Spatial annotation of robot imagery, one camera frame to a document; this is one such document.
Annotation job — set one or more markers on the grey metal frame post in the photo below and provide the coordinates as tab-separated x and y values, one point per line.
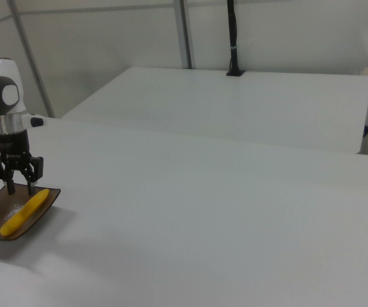
183	32

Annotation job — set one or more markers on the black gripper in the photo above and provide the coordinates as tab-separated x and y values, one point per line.
12	147

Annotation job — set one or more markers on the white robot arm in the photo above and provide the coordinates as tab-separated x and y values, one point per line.
1	92

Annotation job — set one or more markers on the black camera pole with base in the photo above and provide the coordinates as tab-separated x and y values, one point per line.
233	41

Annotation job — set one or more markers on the yellow banana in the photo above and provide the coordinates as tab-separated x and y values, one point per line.
25	211

